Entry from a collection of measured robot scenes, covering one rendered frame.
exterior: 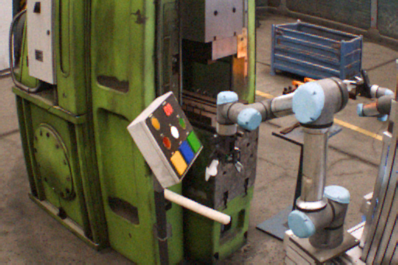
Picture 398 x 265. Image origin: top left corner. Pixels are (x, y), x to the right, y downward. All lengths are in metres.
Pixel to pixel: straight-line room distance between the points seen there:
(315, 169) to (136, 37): 1.09
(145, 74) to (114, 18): 0.38
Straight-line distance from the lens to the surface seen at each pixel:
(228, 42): 2.40
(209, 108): 2.51
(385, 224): 1.71
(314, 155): 1.48
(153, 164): 1.88
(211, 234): 2.71
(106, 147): 2.67
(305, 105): 1.41
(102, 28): 2.47
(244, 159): 2.66
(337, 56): 5.98
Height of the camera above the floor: 1.88
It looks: 22 degrees down
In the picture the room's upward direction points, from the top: straight up
